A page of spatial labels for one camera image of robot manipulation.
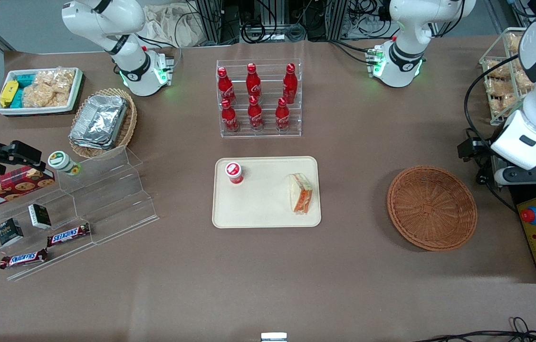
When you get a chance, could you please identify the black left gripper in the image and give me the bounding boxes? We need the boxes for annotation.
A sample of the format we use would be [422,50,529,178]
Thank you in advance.
[457,137,495,160]

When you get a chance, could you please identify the triangular sandwich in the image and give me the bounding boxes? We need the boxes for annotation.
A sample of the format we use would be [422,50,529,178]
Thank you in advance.
[287,173,314,215]

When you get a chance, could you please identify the round brown wicker basket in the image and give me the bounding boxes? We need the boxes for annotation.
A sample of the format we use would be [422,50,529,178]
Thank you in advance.
[387,165,478,252]

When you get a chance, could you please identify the oval light wicker basket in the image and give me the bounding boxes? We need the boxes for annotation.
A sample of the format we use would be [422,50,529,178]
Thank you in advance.
[68,88,138,160]

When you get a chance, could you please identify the beige plastic serving tray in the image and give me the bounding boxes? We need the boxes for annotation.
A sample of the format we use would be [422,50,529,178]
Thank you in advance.
[212,156,322,229]

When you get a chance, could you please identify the red tartan cookie box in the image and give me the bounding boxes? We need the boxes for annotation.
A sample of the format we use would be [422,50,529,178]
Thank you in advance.
[0,165,56,212]

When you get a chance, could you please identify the green white drink bottle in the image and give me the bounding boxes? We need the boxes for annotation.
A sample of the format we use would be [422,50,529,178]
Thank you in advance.
[48,151,81,176]

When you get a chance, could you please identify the white rectangular plastic bin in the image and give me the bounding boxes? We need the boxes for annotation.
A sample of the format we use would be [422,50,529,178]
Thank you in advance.
[0,67,83,116]

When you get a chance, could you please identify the clear bag of crackers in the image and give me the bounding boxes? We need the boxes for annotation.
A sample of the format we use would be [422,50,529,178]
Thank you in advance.
[507,33,528,54]
[484,60,512,80]
[23,68,77,108]
[490,94,519,115]

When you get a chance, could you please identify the yellow snack packet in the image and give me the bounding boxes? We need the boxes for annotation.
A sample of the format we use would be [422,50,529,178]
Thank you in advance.
[0,80,19,108]

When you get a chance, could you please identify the small black box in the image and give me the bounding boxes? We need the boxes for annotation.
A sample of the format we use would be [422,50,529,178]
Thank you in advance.
[28,204,52,229]
[0,218,24,246]

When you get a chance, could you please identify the silver foil packet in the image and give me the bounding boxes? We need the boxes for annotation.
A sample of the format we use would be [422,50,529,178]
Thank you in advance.
[69,95,129,150]

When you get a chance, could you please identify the brown Snickers bar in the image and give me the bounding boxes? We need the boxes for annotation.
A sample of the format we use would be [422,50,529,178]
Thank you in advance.
[47,223,91,247]
[0,248,48,270]

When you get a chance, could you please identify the clear acrylic stepped shelf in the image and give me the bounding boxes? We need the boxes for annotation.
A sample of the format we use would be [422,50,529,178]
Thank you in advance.
[0,146,159,282]

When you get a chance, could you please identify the red cola bottle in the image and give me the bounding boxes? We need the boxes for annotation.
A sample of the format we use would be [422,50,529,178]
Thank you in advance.
[248,95,265,131]
[275,98,291,132]
[217,67,236,104]
[246,63,262,100]
[283,63,298,104]
[221,99,240,133]

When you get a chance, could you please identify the beige crumpled cloth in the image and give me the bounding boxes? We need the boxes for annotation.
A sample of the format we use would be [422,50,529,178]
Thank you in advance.
[142,4,203,48]

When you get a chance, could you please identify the clear acrylic bottle rack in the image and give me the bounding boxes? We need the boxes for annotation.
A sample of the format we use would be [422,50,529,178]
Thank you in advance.
[216,59,302,139]

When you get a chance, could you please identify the red white yogurt bottle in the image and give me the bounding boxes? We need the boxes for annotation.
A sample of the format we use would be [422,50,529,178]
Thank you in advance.
[225,162,244,185]

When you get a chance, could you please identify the black power cable with plug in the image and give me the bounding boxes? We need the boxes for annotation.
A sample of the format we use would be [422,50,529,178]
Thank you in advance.
[465,127,518,213]

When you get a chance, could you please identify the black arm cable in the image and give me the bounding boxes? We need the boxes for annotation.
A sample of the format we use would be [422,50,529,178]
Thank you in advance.
[463,54,521,143]

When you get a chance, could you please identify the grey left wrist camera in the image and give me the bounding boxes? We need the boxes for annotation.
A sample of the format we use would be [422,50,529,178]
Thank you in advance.
[493,151,536,187]

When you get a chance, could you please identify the black base cables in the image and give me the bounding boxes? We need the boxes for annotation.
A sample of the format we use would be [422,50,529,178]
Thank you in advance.
[329,39,379,65]

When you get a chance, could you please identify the thin black base cable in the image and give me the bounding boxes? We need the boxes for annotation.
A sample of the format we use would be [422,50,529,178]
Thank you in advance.
[136,33,183,72]

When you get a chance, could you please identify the aluminium frame post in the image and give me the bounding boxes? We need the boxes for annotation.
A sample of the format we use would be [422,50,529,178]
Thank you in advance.
[194,0,224,46]
[325,0,350,41]

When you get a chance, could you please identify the black floor cables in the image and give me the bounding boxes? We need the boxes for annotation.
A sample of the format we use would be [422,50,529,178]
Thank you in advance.
[411,317,536,342]

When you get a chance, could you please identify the black cable bundle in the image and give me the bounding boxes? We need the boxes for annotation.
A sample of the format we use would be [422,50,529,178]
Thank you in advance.
[239,0,307,43]

